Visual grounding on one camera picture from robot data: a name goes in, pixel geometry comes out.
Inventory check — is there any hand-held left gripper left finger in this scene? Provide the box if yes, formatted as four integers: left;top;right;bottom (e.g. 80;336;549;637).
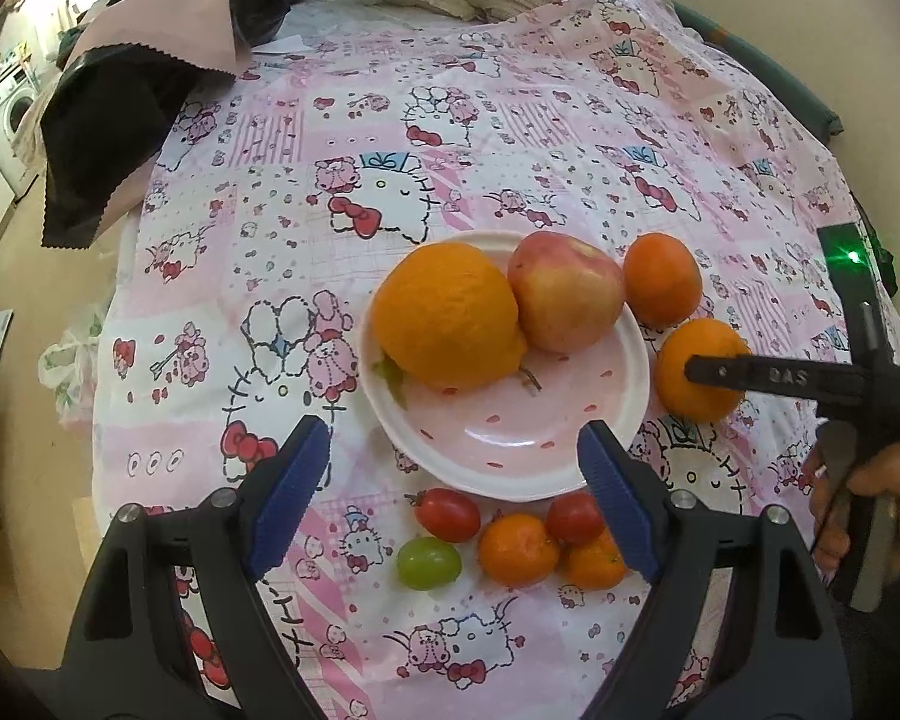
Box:
64;414;332;720

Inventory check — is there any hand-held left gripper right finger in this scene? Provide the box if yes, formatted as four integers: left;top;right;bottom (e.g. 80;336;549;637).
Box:
576;420;854;720

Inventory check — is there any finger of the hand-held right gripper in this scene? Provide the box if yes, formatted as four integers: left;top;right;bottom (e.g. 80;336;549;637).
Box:
684;351;869;404

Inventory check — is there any smooth round orange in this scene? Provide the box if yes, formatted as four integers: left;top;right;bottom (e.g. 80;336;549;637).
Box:
656;319;752;423

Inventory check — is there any small tangerine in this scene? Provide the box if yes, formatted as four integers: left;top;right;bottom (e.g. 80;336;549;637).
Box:
478;514;562;590
562;529;631;592

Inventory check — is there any pink and white plate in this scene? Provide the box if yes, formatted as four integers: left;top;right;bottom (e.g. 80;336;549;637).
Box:
358;232;652;503

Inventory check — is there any dark orange tangerine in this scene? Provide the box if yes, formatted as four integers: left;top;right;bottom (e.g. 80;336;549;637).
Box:
622;232;704;329

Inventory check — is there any green grape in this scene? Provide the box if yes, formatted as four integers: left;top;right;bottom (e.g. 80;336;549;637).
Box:
397;537;464;591

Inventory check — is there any oval cherry tomato with stem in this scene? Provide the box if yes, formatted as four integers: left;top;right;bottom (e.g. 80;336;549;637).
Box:
409;487;482;543

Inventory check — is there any round cherry tomato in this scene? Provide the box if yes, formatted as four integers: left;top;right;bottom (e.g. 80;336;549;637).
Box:
545;493;607;547

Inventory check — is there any red yellow apple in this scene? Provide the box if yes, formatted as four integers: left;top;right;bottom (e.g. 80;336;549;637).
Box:
507;231;627;355

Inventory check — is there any flat cardboard piece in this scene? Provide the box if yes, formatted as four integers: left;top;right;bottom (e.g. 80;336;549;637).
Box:
66;499;113;578

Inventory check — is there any large bumpy orange with leaf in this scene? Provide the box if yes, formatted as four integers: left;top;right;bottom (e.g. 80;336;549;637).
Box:
371;240;530;410

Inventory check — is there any white plastic bag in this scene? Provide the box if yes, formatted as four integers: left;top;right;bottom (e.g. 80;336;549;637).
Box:
37;304;110;421

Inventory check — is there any pink cartoon printed bedsheet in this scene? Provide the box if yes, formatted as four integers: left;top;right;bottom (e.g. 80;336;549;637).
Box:
90;0;900;720

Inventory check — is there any black and pink cloth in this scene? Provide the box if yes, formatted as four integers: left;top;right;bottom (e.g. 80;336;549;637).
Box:
41;0;316;248

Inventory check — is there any white paper sheet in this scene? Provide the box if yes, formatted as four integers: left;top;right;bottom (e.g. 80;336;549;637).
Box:
255;34;308;59

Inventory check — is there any white washing machine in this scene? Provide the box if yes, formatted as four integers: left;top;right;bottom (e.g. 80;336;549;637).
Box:
0;60;46;200

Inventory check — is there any green bed rail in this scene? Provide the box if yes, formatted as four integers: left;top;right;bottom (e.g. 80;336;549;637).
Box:
671;0;845;140

